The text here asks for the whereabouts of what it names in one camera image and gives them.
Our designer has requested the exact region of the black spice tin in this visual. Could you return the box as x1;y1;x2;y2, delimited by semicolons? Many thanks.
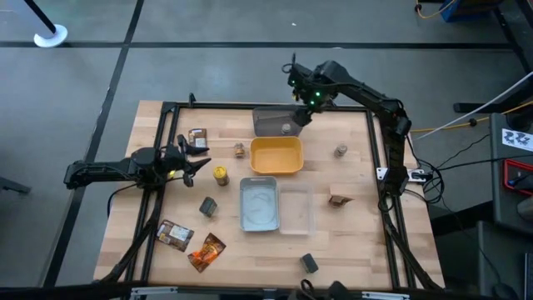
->
198;197;218;218
299;252;320;275

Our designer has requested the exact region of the white power strip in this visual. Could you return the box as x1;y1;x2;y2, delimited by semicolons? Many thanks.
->
406;167;429;183

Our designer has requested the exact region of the black aluminium table frame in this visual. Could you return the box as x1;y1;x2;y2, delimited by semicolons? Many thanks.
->
93;92;445;293

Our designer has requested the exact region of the blue box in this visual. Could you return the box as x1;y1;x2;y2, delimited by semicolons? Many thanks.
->
439;0;505;23

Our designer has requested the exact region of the red case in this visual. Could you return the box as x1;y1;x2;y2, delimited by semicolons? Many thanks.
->
502;157;533;197

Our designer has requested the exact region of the black stanchion pole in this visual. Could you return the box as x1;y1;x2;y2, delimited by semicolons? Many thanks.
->
22;0;57;34

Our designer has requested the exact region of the white cable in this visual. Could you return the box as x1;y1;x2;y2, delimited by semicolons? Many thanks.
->
416;70;533;141

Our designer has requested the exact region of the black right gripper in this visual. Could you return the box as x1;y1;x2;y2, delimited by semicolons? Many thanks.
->
286;62;331;128

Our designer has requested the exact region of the yellow-lid spice jar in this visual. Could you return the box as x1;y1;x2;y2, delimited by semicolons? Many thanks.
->
212;165;231;188

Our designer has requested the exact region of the black side cabinet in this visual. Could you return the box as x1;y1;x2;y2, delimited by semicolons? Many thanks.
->
489;112;533;234

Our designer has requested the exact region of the yellow floor cable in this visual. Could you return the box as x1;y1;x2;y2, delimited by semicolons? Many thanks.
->
410;99;533;134

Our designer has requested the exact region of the yellow plastic bin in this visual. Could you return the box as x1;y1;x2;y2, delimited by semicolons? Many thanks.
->
249;136;305;176

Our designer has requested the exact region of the white round stanchion base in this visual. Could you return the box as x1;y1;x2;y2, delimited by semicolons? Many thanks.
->
32;23;69;48

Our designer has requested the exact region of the clear plastic bin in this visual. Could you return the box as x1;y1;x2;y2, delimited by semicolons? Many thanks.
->
277;182;316;237

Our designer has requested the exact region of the brown cardboard spice box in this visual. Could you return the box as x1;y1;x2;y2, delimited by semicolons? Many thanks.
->
327;183;355;208

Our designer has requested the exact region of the light grey bin with handle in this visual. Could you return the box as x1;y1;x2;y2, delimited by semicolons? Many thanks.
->
239;176;281;233

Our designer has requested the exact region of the dark grey plastic bin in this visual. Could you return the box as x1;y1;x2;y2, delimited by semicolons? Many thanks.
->
252;105;309;138

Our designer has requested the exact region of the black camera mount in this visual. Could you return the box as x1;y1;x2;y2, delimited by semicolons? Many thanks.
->
297;278;355;300

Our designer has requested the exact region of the orange spice packet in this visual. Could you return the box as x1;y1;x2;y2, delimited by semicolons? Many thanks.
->
187;232;227;274

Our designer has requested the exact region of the small brown spice packet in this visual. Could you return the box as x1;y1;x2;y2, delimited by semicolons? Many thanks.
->
187;127;209;150

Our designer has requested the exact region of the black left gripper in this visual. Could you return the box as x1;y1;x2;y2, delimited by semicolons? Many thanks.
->
160;133;212;177

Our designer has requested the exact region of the white printed paper sheet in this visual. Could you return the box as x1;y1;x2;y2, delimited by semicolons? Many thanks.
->
501;127;533;153

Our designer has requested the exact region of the brown packet with white label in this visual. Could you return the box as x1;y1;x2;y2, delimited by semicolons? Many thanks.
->
156;219;195;253

